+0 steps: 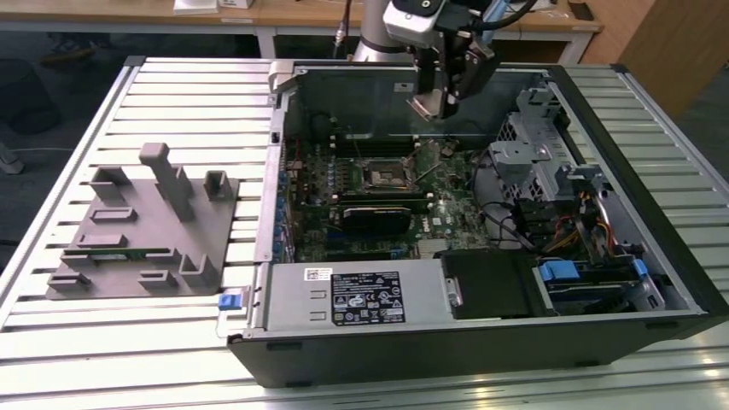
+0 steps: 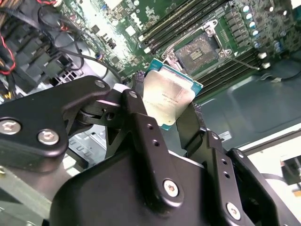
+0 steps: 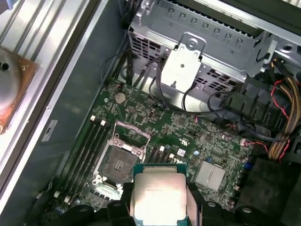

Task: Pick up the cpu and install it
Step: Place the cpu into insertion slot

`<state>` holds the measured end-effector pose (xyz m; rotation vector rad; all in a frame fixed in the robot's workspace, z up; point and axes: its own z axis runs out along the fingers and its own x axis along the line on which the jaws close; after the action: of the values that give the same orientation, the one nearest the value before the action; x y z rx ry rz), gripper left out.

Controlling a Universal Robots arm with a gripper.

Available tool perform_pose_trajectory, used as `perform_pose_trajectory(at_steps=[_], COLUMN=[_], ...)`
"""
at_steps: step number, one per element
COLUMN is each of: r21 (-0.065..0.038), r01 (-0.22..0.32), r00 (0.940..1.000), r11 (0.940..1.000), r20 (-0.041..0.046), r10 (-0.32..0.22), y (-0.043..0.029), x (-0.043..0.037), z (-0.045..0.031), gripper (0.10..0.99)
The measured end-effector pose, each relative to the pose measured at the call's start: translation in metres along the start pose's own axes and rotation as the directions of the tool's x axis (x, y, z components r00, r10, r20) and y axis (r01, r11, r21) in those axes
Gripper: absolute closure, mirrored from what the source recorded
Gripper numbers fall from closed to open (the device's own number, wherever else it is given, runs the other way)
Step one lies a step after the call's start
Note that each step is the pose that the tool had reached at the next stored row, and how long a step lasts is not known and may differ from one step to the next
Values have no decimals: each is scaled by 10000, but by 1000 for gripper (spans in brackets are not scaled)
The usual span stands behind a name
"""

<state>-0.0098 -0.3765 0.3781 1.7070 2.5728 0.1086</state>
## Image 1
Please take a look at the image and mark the metal drive cage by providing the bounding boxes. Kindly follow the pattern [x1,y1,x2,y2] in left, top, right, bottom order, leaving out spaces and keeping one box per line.
[488,87,577,202]

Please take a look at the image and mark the black PC case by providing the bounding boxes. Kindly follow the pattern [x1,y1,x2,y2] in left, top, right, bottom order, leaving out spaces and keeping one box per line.
[225,59,729,390]

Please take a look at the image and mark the silver topped CPU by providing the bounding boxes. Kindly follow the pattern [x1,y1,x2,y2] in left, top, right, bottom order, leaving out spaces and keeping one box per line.
[404,87,446,121]

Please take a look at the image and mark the wooden desk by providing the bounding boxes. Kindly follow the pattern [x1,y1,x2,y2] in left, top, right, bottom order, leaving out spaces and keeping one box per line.
[0,0,605,65]

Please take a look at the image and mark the yellow orange power wires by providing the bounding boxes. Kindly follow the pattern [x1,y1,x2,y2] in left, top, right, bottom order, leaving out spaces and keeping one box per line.
[544,191,620,257]

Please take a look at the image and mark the black plastic bay cover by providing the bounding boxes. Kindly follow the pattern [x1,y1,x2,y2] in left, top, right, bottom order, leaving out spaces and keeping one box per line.
[441,249,558,321]

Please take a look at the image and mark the green motherboard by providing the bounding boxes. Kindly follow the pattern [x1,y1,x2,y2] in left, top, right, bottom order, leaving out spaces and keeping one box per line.
[281,136,494,262]

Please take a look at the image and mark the green RAM stick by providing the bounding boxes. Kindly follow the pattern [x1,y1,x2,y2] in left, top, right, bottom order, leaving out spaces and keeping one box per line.
[63,247,172,261]

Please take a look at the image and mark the grey case hinge block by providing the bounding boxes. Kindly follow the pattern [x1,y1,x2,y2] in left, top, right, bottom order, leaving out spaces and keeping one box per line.
[267,61,297,93]

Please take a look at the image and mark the silver power supply unit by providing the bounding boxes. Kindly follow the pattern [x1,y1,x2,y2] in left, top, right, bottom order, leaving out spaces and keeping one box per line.
[249,261,457,333]

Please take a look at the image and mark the metal socket cover frame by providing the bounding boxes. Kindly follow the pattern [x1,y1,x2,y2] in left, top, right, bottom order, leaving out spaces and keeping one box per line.
[406,143,445,189]

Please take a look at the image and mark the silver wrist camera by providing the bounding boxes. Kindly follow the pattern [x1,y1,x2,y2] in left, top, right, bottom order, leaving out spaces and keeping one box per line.
[381,0,446,49]

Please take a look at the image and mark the white desk foot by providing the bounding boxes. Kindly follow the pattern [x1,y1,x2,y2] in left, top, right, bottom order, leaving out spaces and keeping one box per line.
[0,139,25,175]

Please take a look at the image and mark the grey parts rack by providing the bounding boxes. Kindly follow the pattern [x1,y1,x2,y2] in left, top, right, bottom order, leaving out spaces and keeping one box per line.
[43,143,240,302]

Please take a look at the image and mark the CPU socket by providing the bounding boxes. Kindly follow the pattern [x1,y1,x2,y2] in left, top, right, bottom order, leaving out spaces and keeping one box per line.
[353,156,421,192]

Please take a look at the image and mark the black graphics card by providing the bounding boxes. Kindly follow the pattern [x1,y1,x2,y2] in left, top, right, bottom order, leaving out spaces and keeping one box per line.
[335,204,412,235]

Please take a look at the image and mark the black waste bin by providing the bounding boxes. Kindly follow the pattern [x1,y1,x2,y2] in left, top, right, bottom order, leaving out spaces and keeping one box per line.
[0,57,63,134]

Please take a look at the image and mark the wooden cabinet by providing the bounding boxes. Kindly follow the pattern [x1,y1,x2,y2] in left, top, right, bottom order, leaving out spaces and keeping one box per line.
[581,0,729,121]

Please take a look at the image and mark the silver chipset heatsink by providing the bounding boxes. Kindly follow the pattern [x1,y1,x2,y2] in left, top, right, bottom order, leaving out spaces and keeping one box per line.
[418,238,452,258]

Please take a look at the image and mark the blue disk carrier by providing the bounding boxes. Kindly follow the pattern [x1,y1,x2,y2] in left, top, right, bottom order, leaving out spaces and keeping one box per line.
[534,259,649,300]

